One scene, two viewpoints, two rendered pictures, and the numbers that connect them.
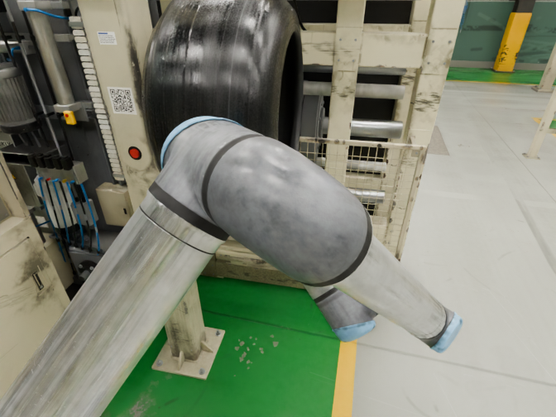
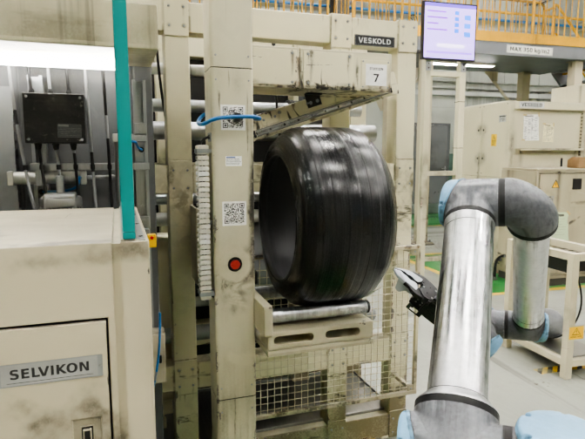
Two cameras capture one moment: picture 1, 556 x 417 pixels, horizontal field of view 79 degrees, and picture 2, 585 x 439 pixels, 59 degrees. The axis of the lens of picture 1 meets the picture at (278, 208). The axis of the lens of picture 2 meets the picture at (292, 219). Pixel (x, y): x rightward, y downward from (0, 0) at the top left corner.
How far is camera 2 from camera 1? 1.18 m
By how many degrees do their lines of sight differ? 38
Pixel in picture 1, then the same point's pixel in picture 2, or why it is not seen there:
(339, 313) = not seen: hidden behind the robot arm
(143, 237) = (479, 226)
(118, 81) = (235, 196)
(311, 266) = (552, 221)
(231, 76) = (377, 177)
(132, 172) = (227, 286)
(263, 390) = not seen: outside the picture
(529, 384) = not seen: outside the picture
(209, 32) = (351, 151)
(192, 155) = (480, 189)
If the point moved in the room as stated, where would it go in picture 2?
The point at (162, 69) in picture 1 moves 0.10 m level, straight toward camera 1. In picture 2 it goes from (329, 174) to (358, 176)
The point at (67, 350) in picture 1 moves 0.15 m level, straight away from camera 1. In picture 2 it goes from (478, 281) to (403, 277)
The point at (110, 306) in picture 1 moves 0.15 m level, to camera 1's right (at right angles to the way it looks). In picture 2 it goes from (483, 258) to (527, 252)
